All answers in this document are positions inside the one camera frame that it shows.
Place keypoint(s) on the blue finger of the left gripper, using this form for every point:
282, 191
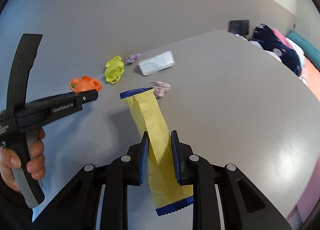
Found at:
77, 98

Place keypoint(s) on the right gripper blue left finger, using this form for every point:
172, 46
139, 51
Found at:
143, 157

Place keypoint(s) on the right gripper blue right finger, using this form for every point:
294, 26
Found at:
176, 154

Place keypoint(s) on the orange plastic crab toy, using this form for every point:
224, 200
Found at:
86, 83

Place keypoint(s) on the yellow snack wrapper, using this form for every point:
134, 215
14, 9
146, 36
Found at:
167, 194

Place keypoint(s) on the yellow-green plastic toy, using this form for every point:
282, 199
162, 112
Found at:
113, 70

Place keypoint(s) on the pink white hair scrunchie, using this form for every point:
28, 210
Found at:
160, 88

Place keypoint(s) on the purple hair scrunchie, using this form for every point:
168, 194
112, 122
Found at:
131, 59

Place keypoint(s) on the white long cardboard box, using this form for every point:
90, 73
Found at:
157, 63

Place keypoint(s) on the navy patterned blanket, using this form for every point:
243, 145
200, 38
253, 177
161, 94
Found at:
265, 36

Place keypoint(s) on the pink fleece clothing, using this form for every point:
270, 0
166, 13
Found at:
281, 38

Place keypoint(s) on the salmon pink bed cover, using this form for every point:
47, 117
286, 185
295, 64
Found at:
310, 77

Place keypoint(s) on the colourful foam floor mat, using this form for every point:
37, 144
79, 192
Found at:
307, 202

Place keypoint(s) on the teal bed cushion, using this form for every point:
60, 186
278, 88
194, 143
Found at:
311, 52

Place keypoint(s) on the black wall socket panel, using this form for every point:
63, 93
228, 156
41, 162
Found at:
240, 27

